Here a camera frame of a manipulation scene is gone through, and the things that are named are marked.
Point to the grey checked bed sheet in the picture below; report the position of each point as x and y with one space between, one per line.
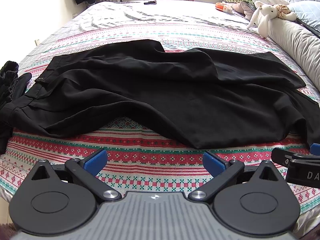
150 15

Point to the light blue pillow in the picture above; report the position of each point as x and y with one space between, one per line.
307 12

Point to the black garment pile at bedside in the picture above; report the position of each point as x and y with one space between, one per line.
13 86

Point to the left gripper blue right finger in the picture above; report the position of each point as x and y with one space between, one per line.
224 173

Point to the pink plush toy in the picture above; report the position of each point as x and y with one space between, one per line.
244 8

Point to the black remote on bed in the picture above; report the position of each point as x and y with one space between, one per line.
150 3

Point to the long grey rolled quilt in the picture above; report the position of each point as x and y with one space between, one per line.
301 44

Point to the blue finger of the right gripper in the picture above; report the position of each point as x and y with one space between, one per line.
315 149

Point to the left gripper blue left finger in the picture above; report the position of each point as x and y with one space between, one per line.
84 173

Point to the orange tissue pack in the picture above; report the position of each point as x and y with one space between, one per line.
223 7

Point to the black pants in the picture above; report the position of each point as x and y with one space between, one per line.
202 98

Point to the patterned red green bed blanket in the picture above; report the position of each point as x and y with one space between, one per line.
138 158

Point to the white plush bunny toy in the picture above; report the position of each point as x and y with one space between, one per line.
266 12

